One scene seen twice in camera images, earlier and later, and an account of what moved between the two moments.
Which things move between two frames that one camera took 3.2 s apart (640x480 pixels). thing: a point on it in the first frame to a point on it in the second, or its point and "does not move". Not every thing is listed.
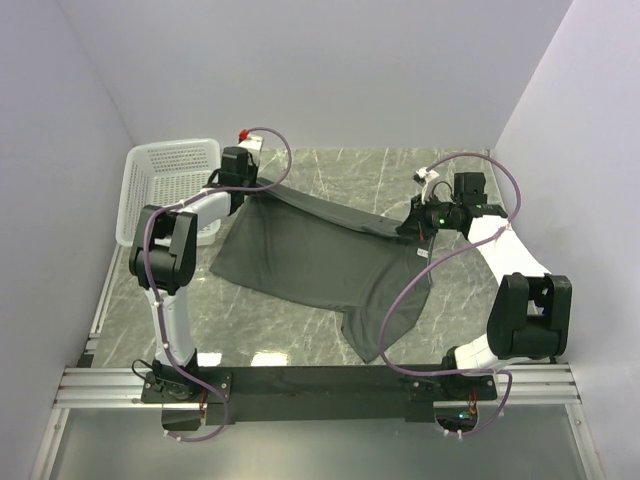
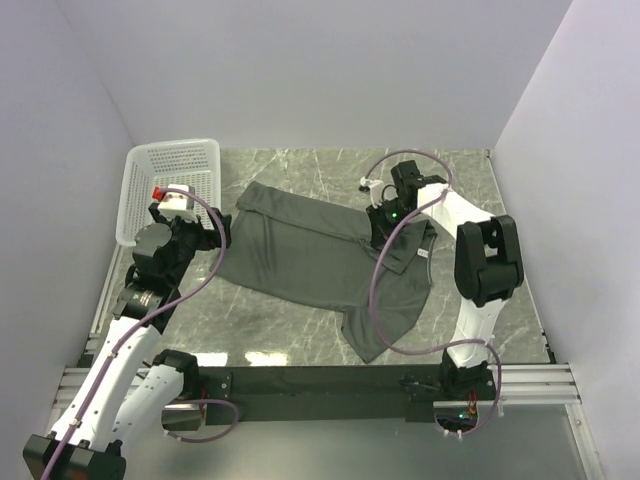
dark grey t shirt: [302, 251] does not move
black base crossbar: [327, 393] does not move
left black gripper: [252, 166] to [208, 237]
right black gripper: [416, 223] to [380, 232]
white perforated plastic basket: [162, 173] does not move
